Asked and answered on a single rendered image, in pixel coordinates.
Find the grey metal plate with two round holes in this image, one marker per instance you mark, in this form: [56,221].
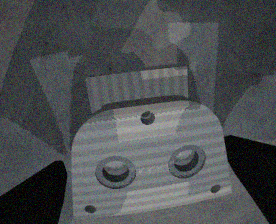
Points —
[148,144]

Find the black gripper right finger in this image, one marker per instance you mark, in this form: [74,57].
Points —
[254,164]

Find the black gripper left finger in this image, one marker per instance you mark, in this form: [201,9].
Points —
[37,200]

